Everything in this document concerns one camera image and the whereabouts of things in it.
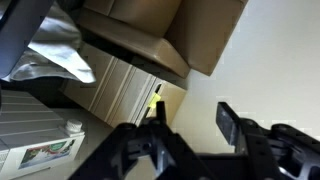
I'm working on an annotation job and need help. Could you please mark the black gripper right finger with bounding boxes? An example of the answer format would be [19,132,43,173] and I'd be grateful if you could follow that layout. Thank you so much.
[216,102,320,180]

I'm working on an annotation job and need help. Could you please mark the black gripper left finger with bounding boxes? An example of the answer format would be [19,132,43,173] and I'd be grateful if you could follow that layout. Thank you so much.
[68,101,214,180]

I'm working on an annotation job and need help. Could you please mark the beige khaki shorts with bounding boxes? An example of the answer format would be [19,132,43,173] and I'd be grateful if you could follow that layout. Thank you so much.
[1,2,96,83]

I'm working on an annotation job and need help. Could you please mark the black slatted office chair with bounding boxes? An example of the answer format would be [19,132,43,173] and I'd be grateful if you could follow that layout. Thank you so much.
[0,0,55,78]

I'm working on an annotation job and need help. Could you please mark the yellow sticky note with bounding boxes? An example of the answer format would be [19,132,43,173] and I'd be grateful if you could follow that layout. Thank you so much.
[148,93,161,109]

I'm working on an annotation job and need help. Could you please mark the light wood drawer cabinet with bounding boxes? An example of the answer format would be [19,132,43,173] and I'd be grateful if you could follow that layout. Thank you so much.
[63,43,186,127]

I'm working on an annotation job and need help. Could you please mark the brown leather armchair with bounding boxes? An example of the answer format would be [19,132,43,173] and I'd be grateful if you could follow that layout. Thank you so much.
[77,0,249,78]

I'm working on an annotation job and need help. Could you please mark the white wall heater unit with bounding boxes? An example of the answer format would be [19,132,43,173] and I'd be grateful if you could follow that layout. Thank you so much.
[0,90,85,180]

